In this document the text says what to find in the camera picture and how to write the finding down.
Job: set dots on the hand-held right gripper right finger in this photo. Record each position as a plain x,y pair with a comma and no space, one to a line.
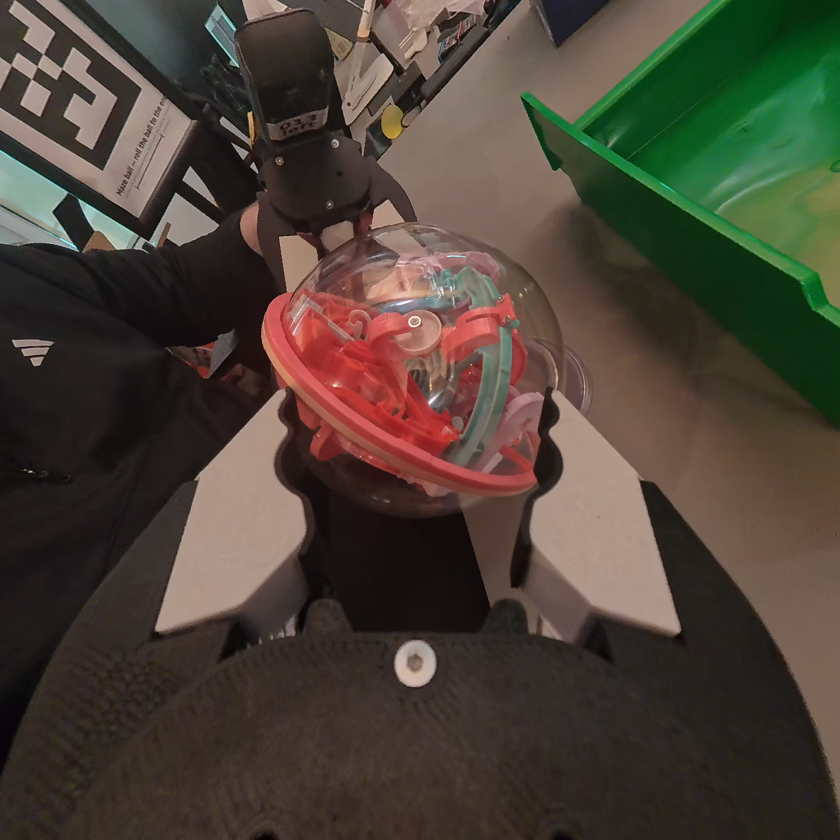
604,525

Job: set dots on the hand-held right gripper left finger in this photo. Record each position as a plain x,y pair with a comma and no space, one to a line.
229,525

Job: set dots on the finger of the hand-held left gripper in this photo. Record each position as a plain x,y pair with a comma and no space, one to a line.
298,256
342,233

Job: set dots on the clear maze ball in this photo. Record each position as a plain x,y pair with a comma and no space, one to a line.
407,367

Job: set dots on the person's left forearm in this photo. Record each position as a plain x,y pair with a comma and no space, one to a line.
164,295

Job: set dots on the person's left hand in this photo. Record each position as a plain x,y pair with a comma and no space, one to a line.
250,226

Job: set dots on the white plastic tool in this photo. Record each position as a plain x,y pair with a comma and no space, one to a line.
367,79

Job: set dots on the yellow disc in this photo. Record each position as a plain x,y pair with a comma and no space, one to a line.
392,121

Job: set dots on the orange plastic object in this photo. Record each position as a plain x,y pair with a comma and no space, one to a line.
211,367

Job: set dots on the framed marker sign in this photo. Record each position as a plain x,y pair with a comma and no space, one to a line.
59,85

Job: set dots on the blue cardboard box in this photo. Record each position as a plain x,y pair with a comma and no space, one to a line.
558,16

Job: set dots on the green plastic bin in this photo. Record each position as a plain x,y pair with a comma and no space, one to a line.
689,216

